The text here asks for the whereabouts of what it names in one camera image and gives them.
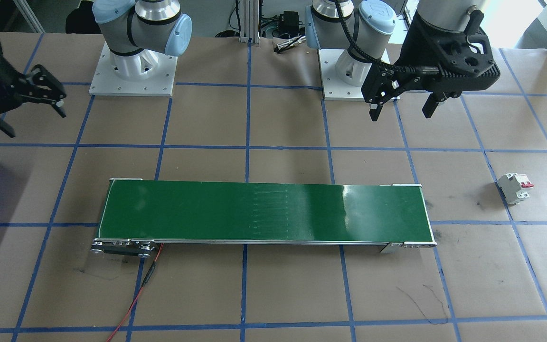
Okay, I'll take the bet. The silver metal connector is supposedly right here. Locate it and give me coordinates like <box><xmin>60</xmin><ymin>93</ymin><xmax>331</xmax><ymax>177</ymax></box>
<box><xmin>276</xmin><ymin>38</ymin><xmax>310</xmax><ymax>54</ymax></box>

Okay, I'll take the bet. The green belt conveyor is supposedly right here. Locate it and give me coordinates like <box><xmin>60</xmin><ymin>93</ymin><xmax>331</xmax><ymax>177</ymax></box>
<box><xmin>89</xmin><ymin>178</ymin><xmax>438</xmax><ymax>259</ymax></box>

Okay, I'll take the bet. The black power supply box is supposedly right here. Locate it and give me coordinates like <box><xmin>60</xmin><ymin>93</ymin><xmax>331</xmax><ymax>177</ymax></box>
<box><xmin>278</xmin><ymin>12</ymin><xmax>302</xmax><ymax>34</ymax></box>

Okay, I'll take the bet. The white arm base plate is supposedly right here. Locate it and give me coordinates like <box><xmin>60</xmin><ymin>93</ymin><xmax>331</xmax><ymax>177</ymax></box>
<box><xmin>318</xmin><ymin>47</ymin><xmax>397</xmax><ymax>101</ymax></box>
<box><xmin>88</xmin><ymin>42</ymin><xmax>179</xmax><ymax>98</ymax></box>

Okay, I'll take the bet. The white circuit breaker red switch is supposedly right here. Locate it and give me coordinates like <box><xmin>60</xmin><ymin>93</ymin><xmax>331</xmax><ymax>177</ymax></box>
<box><xmin>498</xmin><ymin>172</ymin><xmax>535</xmax><ymax>206</ymax></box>

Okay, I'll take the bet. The red black conveyor wire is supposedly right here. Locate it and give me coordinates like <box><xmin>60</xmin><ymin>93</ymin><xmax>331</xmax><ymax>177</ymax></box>
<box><xmin>106</xmin><ymin>242</ymin><xmax>165</xmax><ymax>342</ymax></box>

